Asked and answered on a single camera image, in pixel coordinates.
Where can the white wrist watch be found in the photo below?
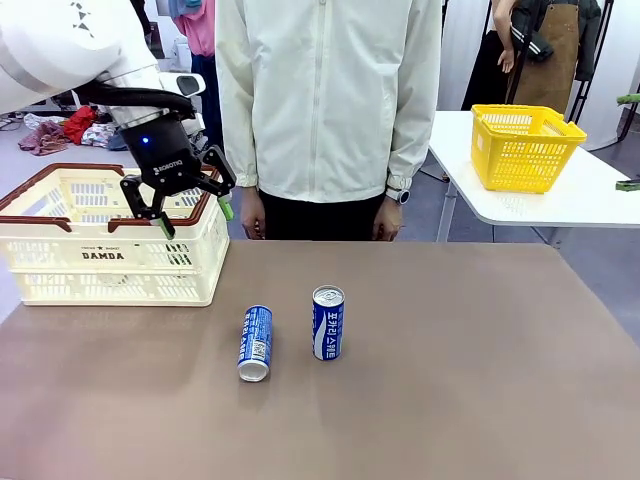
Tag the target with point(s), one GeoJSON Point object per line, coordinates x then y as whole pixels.
{"type": "Point", "coordinates": [402, 196]}

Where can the red cloth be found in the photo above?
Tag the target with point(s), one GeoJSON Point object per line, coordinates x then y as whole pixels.
{"type": "Point", "coordinates": [80, 125]}

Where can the person's right hand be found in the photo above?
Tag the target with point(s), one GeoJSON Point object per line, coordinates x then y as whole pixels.
{"type": "Point", "coordinates": [252, 217]}

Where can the pink patterned cloth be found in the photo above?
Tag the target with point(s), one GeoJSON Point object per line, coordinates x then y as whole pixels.
{"type": "Point", "coordinates": [45, 140]}

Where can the blue grey cloth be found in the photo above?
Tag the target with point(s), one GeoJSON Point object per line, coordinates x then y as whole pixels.
{"type": "Point", "coordinates": [117, 142]}

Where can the person's left hand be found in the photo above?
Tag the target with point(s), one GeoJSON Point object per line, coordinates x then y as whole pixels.
{"type": "Point", "coordinates": [389, 222]}

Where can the white side table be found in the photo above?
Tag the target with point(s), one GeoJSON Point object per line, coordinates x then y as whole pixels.
{"type": "Point", "coordinates": [575, 205]}

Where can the person in brown apron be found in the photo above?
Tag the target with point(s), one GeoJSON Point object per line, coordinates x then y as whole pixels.
{"type": "Point", "coordinates": [550, 60]}

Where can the cream basket with brown rim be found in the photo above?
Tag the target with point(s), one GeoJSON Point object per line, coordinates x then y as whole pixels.
{"type": "Point", "coordinates": [115, 272]}

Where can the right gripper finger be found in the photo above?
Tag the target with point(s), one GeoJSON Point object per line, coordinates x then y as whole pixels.
{"type": "Point", "coordinates": [629, 184]}
{"type": "Point", "coordinates": [629, 98]}

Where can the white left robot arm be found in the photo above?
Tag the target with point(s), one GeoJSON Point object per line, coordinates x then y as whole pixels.
{"type": "Point", "coordinates": [60, 45]}

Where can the yellow plastic basket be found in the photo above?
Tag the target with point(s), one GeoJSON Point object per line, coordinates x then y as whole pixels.
{"type": "Point", "coordinates": [520, 165]}

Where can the cream white zip jacket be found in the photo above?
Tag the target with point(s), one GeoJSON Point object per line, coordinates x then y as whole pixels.
{"type": "Point", "coordinates": [325, 100]}

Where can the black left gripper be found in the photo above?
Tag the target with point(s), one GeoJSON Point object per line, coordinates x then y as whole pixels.
{"type": "Point", "coordinates": [160, 155]}

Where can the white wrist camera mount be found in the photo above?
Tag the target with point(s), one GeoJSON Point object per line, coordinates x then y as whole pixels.
{"type": "Point", "coordinates": [187, 85]}

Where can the black metal stand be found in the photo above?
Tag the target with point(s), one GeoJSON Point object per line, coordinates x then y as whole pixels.
{"type": "Point", "coordinates": [586, 100]}

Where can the white floral cloth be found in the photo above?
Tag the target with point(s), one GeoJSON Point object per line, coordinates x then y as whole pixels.
{"type": "Point", "coordinates": [97, 136]}

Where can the person in pink top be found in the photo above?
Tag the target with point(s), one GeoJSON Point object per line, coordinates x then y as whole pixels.
{"type": "Point", "coordinates": [202, 30]}

